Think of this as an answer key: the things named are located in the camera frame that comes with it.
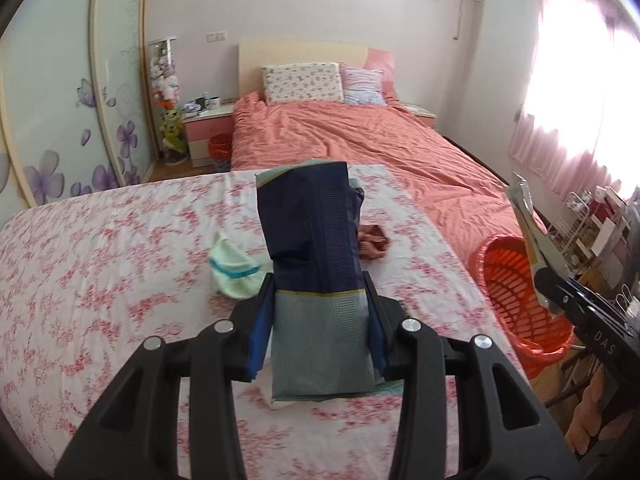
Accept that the floral print pillow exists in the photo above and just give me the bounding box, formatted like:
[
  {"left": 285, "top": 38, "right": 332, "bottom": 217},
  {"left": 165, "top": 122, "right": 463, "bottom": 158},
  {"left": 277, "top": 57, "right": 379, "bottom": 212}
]
[{"left": 261, "top": 62, "right": 345, "bottom": 107}]

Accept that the bed with salmon cover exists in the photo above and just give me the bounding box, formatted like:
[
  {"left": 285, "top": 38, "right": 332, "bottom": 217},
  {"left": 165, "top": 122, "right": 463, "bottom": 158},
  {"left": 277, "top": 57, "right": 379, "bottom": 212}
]
[{"left": 231, "top": 91, "right": 538, "bottom": 241}]

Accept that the air conditioner pipe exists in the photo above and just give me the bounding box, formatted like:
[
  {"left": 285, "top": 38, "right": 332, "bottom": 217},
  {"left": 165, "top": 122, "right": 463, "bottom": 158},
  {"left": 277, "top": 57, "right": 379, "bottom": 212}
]
[{"left": 452, "top": 0, "right": 486, "bottom": 41}]

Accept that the pink striped pillow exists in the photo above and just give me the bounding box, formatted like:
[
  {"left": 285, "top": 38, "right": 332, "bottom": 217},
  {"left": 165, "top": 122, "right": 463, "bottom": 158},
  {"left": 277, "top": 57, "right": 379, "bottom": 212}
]
[{"left": 341, "top": 66, "right": 388, "bottom": 107}]

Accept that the plush toy display column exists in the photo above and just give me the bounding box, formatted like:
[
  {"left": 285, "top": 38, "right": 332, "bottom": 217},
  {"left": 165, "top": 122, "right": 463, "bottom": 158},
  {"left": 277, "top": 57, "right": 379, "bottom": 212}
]
[{"left": 148, "top": 37, "right": 188, "bottom": 166}]

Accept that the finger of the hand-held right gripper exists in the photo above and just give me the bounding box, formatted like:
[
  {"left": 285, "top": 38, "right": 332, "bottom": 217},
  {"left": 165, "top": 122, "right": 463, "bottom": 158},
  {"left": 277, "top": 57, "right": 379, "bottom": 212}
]
[
  {"left": 570, "top": 279, "right": 632, "bottom": 331},
  {"left": 534, "top": 267, "right": 583, "bottom": 320}
]

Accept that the brown crumpled cloth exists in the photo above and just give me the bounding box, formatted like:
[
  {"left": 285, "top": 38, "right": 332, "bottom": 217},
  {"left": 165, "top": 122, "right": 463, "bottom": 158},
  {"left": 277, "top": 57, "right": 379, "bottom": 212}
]
[{"left": 357, "top": 224, "right": 390, "bottom": 260}]

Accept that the green and white sock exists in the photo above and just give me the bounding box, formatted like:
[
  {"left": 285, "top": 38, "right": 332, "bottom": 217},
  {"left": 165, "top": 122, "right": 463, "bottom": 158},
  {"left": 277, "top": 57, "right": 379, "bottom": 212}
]
[{"left": 208, "top": 231, "right": 268, "bottom": 301}]

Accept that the white wire rack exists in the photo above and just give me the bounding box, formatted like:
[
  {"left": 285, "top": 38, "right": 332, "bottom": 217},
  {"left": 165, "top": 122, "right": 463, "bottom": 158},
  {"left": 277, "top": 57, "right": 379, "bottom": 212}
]
[{"left": 547, "top": 191, "right": 596, "bottom": 261}]

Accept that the pink and white nightstand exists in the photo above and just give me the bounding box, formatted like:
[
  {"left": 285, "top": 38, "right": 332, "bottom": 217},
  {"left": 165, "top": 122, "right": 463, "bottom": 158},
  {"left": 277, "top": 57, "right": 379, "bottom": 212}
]
[{"left": 181, "top": 105, "right": 236, "bottom": 168}]

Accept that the small orange waste basket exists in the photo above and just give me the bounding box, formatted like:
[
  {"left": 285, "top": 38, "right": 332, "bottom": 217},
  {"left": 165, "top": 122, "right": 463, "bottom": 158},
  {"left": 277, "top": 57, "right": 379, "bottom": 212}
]
[{"left": 208, "top": 133, "right": 233, "bottom": 172}]

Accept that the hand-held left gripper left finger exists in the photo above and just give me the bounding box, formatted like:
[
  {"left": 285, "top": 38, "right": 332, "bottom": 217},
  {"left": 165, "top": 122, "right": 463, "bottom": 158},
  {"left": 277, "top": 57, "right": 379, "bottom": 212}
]
[{"left": 54, "top": 272, "right": 278, "bottom": 480}]

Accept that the large orange plastic basket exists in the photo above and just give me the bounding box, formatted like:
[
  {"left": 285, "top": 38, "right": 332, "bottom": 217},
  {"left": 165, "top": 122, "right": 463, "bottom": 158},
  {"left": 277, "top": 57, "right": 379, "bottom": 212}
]
[{"left": 469, "top": 233, "right": 576, "bottom": 378}]

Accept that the flower print sliding wardrobe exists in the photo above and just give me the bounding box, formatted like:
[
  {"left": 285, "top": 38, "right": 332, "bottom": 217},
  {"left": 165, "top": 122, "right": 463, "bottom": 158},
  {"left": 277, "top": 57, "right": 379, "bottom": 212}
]
[{"left": 0, "top": 0, "right": 156, "bottom": 211}]

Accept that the floral bed sheet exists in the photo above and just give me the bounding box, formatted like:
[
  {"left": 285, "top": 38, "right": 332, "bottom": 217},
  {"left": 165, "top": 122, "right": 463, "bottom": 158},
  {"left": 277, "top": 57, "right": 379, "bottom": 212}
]
[{"left": 0, "top": 164, "right": 526, "bottom": 480}]

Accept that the beige and green packet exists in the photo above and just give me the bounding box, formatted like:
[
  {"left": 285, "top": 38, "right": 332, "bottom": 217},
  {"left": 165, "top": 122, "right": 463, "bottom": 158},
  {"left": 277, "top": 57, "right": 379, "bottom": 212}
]
[{"left": 505, "top": 172, "right": 566, "bottom": 318}]

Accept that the pink curtain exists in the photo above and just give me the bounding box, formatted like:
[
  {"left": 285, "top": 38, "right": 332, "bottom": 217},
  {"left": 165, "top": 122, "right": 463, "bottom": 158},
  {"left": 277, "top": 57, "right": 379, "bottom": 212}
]
[{"left": 507, "top": 0, "right": 640, "bottom": 196}]

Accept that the navy and grey cloth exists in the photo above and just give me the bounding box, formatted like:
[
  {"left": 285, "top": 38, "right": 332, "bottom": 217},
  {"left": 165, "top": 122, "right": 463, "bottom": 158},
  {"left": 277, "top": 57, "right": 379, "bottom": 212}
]
[{"left": 255, "top": 161, "right": 403, "bottom": 405}]

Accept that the person's right hand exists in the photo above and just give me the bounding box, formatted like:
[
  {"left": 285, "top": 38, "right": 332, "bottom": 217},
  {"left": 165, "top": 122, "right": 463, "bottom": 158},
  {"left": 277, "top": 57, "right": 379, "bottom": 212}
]
[{"left": 565, "top": 374, "right": 608, "bottom": 456}]

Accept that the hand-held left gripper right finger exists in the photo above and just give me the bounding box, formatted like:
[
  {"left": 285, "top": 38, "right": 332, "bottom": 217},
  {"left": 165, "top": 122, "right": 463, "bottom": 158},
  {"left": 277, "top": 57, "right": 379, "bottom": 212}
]
[{"left": 362, "top": 270, "right": 586, "bottom": 480}]

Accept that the beige and pink headboard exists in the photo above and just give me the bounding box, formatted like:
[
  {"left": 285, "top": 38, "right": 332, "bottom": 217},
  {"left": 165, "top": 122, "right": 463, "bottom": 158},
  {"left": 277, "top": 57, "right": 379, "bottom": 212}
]
[{"left": 238, "top": 40, "right": 396, "bottom": 101}]

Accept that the pink nightstand with book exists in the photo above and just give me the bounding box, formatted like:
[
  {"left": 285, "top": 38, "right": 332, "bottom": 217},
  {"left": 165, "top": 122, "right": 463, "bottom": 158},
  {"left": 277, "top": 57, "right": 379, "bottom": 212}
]
[{"left": 400, "top": 102, "right": 438, "bottom": 131}]

